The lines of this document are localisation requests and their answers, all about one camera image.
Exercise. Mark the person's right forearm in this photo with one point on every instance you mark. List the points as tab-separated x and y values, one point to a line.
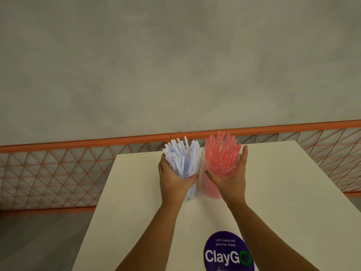
268	239

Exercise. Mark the clear jar with white straws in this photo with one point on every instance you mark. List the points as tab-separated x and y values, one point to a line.
191	191

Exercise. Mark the clear jar with pink straws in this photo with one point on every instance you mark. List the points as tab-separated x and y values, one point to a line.
208	186

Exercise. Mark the person's right hand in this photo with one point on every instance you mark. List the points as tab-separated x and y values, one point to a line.
231	183

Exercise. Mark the clear jar of pink straws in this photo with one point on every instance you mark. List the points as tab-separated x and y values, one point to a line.
221	155

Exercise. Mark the person's left hand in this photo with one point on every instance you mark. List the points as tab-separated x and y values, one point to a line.
175	186

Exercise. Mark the orange lattice fence panel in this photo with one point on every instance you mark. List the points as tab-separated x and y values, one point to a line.
84	143
268	128

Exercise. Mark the person's left forearm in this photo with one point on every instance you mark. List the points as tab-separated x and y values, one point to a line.
152	239

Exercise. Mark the round purple sticker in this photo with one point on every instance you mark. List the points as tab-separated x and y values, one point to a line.
222	251

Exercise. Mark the clear jar of white straws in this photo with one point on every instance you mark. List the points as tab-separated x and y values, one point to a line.
183	158

